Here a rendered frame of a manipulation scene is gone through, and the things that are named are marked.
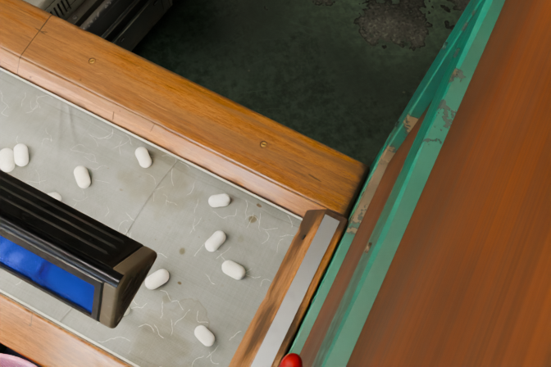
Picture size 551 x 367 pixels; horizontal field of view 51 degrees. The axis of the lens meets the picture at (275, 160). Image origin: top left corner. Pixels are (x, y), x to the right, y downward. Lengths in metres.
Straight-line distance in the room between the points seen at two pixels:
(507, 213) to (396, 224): 0.18
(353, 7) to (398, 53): 0.22
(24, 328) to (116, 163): 0.27
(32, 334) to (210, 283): 0.25
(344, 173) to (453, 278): 0.69
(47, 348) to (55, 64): 0.44
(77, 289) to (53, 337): 0.34
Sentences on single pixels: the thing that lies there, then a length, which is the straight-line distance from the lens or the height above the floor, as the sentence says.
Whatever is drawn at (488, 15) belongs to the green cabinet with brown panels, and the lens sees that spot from 0.43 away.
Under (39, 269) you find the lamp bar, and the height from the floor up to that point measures 1.08.
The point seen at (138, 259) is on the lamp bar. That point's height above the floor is 1.08.
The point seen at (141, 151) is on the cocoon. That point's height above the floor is 0.76.
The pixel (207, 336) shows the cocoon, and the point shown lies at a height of 0.76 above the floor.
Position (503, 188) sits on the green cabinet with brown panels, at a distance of 0.20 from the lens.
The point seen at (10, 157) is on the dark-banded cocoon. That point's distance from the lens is 0.97.
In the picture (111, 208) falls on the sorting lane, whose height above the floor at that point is 0.74.
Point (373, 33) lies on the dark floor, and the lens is 1.92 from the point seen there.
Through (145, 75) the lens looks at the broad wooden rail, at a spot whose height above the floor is 0.76.
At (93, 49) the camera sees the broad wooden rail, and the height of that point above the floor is 0.76.
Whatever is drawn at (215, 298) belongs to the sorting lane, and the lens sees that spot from 0.87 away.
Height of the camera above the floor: 1.60
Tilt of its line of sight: 71 degrees down
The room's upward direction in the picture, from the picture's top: 6 degrees clockwise
